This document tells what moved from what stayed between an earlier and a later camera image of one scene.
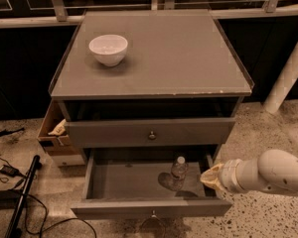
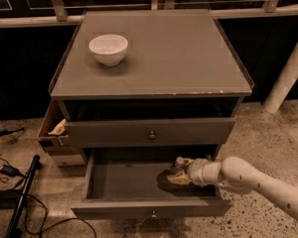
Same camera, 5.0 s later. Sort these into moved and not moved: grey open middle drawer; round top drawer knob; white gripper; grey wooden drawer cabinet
Moved: white gripper
Not moved: grey open middle drawer; round top drawer knob; grey wooden drawer cabinet
